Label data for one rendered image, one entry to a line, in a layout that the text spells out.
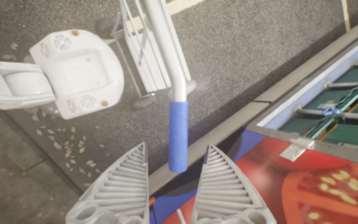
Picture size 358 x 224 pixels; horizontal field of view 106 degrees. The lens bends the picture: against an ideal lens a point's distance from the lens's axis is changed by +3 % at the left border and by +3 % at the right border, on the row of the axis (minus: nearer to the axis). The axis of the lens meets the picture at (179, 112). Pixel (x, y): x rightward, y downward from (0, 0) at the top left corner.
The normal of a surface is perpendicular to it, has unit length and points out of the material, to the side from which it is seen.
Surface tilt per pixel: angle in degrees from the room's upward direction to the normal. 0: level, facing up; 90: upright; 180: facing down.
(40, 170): 0
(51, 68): 30
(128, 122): 0
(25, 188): 8
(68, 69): 0
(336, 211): 90
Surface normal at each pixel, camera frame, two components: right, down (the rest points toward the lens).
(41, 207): 0.44, 0.04
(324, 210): -0.47, -0.84
